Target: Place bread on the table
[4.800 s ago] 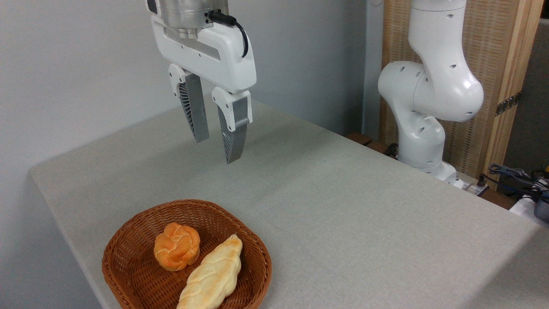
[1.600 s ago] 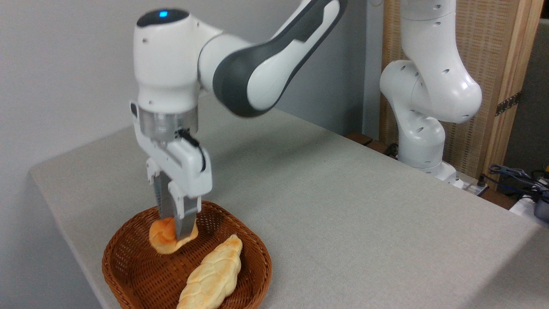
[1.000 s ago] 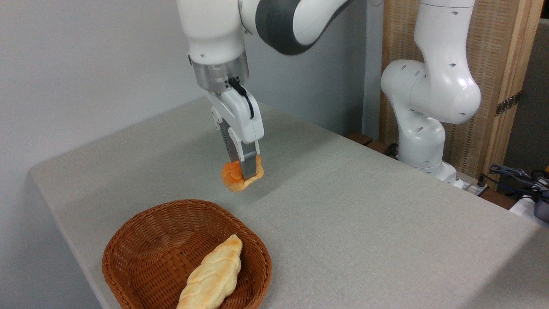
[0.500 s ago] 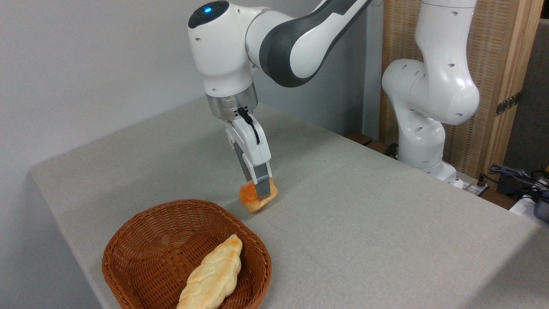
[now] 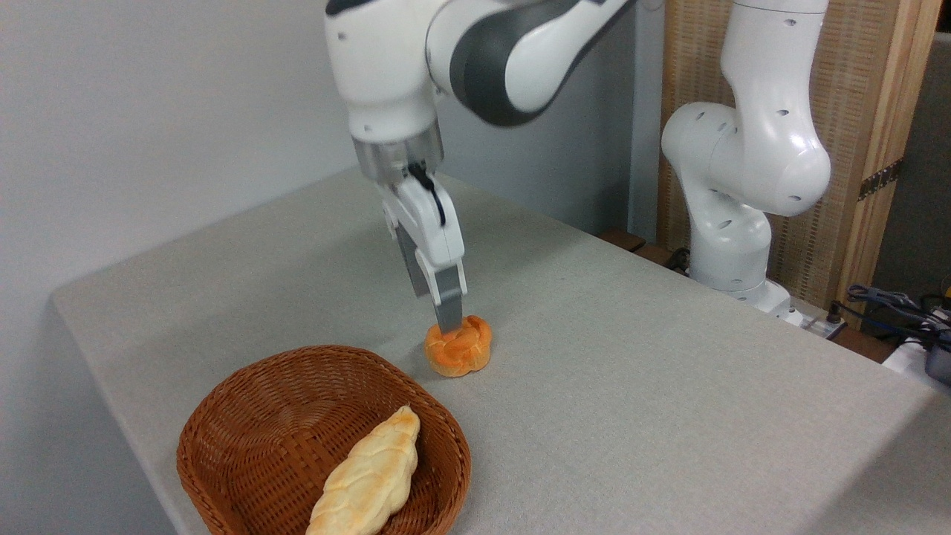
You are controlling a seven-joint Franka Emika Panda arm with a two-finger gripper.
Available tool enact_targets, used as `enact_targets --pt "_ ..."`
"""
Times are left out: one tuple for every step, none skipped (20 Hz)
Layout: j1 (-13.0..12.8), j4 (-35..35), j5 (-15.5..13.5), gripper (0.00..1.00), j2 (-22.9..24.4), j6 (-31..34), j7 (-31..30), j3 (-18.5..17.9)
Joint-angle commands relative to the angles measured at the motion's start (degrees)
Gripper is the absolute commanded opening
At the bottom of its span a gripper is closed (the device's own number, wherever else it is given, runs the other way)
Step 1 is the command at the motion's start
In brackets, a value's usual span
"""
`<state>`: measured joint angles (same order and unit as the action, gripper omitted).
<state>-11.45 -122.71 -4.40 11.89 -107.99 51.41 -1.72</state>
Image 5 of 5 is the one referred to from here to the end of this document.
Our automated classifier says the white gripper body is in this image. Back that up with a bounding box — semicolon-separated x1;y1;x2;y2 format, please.
379;174;467;271

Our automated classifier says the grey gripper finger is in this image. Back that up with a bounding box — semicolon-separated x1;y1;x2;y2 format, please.
414;250;469;336
393;224;431;298

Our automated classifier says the round orange knotted bread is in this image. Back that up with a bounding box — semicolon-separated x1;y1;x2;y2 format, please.
423;314;494;378

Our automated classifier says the long pale braided bread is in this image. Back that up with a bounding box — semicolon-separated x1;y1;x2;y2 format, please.
305;404;421;535

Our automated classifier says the grey fabric tablecloth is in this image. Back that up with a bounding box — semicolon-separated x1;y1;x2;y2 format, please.
51;167;951;535

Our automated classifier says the brown wicker basket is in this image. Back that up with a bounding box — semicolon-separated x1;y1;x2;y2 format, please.
176;344;473;535

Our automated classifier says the black metal screen hinge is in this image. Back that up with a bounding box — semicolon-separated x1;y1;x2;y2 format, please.
857;157;904;202

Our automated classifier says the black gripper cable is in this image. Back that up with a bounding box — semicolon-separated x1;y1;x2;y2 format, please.
406;161;447;228

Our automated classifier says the blue black cable bundle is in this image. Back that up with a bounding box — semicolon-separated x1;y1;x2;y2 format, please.
845;282;951;350

